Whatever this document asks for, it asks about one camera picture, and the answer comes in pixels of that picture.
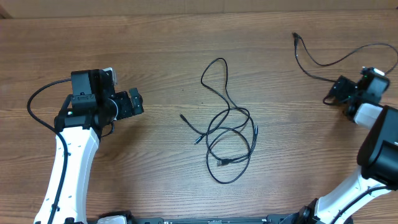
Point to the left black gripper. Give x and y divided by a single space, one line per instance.
127 111

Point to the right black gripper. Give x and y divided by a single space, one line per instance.
345 84

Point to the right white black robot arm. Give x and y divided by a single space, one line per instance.
376 173

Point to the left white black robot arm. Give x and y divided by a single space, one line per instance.
78 129

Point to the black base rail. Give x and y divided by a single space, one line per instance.
269 219

